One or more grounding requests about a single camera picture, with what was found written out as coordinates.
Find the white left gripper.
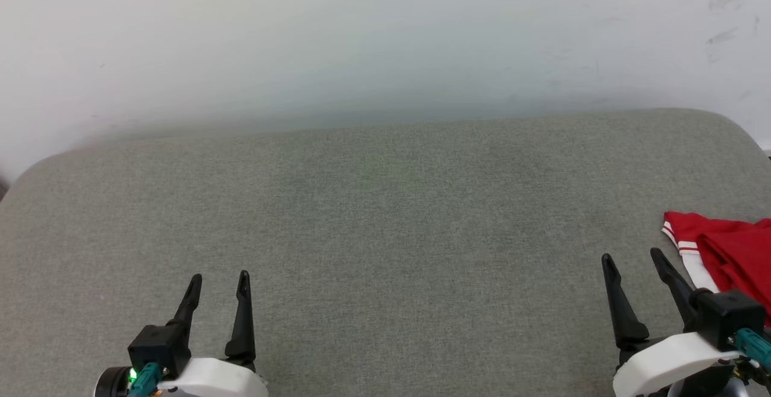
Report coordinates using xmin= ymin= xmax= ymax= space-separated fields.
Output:
xmin=157 ymin=270 xmax=269 ymax=397

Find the grey fabric sofa seat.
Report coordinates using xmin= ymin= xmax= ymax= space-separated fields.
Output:
xmin=0 ymin=108 xmax=771 ymax=397

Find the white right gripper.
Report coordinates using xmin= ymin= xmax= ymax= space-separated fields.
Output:
xmin=601 ymin=247 xmax=746 ymax=397

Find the red basketball jersey number 23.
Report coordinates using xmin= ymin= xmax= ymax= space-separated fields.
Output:
xmin=661 ymin=211 xmax=771 ymax=327

